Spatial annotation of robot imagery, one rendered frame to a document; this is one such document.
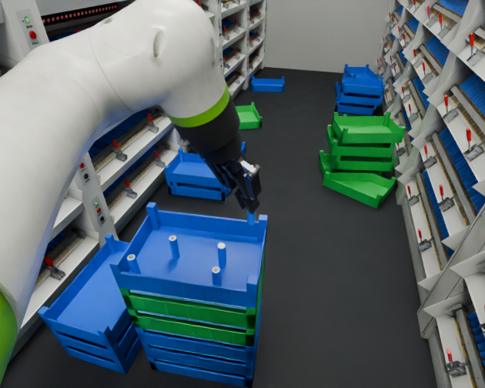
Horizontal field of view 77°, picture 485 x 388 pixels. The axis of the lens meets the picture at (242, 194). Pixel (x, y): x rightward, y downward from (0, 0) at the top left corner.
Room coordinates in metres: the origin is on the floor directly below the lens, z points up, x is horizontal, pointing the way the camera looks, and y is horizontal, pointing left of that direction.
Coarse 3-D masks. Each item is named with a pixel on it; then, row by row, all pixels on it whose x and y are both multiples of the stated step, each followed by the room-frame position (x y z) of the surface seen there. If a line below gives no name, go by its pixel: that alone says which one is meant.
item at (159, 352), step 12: (144, 348) 0.40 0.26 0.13; (156, 348) 0.40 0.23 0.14; (168, 360) 0.39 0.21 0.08; (180, 360) 0.38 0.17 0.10; (192, 360) 0.38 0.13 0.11; (204, 360) 0.37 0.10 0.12; (216, 360) 0.37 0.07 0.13; (228, 360) 0.39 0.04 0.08; (240, 372) 0.36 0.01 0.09; (252, 372) 0.35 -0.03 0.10
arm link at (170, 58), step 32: (160, 0) 0.36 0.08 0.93; (96, 32) 0.35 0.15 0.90; (128, 32) 0.34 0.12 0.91; (160, 32) 0.34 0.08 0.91; (192, 32) 0.35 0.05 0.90; (128, 64) 0.33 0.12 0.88; (160, 64) 0.33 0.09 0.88; (192, 64) 0.34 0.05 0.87; (128, 96) 0.33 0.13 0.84; (160, 96) 0.35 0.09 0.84; (192, 96) 0.36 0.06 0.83; (224, 96) 0.39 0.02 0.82
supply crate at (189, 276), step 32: (160, 224) 0.59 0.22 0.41; (192, 224) 0.58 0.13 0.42; (224, 224) 0.56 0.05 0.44; (256, 224) 0.55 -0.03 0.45; (160, 256) 0.48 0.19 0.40; (192, 256) 0.48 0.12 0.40; (256, 256) 0.48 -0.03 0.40; (128, 288) 0.40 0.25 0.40; (160, 288) 0.38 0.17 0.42; (192, 288) 0.37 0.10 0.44; (224, 288) 0.36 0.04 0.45; (256, 288) 0.35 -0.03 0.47
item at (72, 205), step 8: (72, 192) 0.82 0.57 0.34; (80, 192) 0.81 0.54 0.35; (64, 200) 0.80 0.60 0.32; (72, 200) 0.81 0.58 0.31; (80, 200) 0.82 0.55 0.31; (64, 208) 0.77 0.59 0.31; (72, 208) 0.78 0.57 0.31; (80, 208) 0.80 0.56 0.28; (64, 216) 0.74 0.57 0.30; (72, 216) 0.77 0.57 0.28; (56, 224) 0.70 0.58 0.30; (64, 224) 0.73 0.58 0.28; (56, 232) 0.70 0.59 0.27
